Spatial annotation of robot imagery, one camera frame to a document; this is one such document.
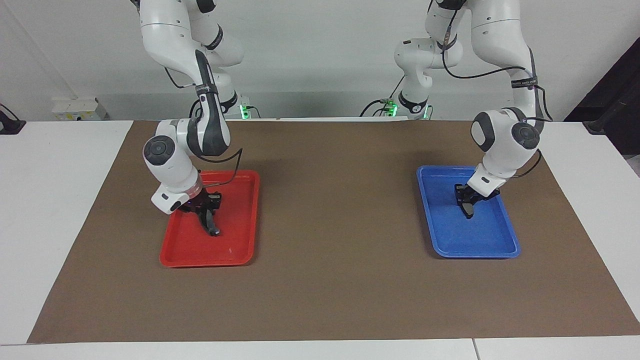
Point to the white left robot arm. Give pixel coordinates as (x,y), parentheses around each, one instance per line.
(500,50)

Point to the brown table mat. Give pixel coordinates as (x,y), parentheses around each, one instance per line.
(330,280)

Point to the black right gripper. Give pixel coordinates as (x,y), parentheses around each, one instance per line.
(205,204)

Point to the black clamp object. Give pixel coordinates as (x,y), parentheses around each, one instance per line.
(10,125)

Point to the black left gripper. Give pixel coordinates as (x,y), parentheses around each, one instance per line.
(472,196)

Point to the white wall socket box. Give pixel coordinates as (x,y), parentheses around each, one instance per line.
(80,109)

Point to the red plastic tray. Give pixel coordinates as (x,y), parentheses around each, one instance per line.
(237,235)

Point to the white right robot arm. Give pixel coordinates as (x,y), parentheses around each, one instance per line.
(172,165)

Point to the dark brake pad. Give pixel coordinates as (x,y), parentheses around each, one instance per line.
(469,215)

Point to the black furniture piece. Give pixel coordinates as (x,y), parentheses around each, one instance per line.
(610,95)

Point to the blue plastic tray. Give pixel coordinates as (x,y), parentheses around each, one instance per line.
(450,230)

